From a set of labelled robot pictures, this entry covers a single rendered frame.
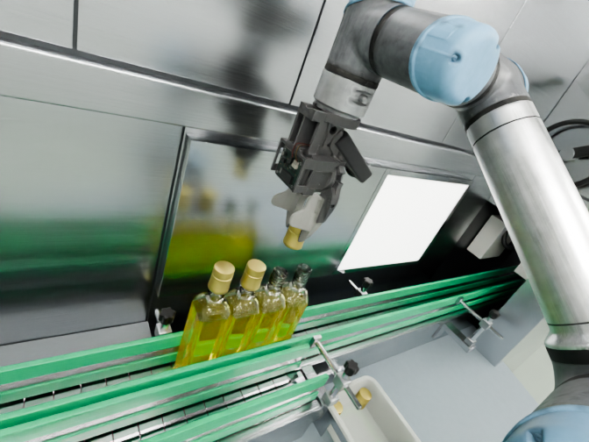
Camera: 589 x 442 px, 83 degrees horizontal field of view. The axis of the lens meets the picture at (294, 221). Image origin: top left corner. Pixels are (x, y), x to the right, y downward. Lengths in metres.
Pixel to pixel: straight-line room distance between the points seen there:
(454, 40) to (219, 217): 0.46
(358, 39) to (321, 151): 0.14
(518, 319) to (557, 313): 1.01
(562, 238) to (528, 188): 0.06
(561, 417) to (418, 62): 0.31
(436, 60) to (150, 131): 0.40
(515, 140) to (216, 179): 0.43
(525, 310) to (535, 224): 1.01
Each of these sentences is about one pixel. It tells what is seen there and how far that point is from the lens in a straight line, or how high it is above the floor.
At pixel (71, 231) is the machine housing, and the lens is 0.64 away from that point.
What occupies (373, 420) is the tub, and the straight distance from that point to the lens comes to 1.01.
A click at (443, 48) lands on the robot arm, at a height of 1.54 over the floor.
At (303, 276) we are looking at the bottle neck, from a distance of 0.65.
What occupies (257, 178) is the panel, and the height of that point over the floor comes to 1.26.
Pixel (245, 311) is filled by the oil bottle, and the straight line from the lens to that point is 0.61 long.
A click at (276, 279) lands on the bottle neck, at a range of 0.61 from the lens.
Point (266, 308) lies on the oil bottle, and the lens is 0.63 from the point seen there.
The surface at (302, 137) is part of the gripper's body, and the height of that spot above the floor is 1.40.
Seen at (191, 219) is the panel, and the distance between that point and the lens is 0.62.
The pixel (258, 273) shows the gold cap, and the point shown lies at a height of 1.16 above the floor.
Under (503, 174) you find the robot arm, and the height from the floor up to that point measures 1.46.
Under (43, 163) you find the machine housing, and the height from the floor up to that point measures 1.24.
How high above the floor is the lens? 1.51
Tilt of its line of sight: 28 degrees down
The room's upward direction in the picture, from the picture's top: 23 degrees clockwise
